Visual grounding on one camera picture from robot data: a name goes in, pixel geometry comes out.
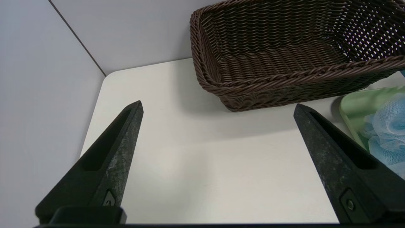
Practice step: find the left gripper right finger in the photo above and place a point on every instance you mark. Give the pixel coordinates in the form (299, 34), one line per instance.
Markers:
(354, 177)

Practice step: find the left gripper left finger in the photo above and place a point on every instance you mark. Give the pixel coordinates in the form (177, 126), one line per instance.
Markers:
(104, 171)

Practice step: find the dark brown wicker basket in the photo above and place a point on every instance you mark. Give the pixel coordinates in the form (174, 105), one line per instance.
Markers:
(269, 63)

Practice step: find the light blue mesh loofah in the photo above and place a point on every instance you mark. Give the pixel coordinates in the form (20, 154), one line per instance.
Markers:
(389, 133)

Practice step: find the light green plastic tray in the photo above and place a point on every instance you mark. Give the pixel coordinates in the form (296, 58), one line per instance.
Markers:
(354, 107)

